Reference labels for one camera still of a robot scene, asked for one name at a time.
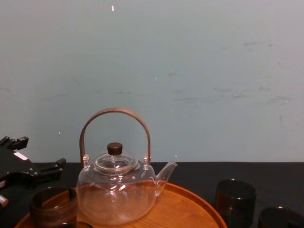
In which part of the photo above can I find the glass teapot with wooden handle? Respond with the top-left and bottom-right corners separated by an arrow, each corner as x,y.
76,108 -> 178,226

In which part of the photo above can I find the dark glass cup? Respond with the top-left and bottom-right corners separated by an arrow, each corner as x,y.
215,178 -> 257,228
258,206 -> 304,228
28,187 -> 78,227

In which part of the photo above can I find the glass lid with dark knob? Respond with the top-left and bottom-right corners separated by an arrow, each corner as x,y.
94,142 -> 139,175

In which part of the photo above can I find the round wooden tray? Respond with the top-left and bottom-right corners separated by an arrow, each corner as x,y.
14,179 -> 228,228

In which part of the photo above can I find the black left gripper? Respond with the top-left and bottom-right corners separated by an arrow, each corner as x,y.
0,135 -> 67,192

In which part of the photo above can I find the black table cloth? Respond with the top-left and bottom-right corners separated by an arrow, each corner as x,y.
0,161 -> 304,228

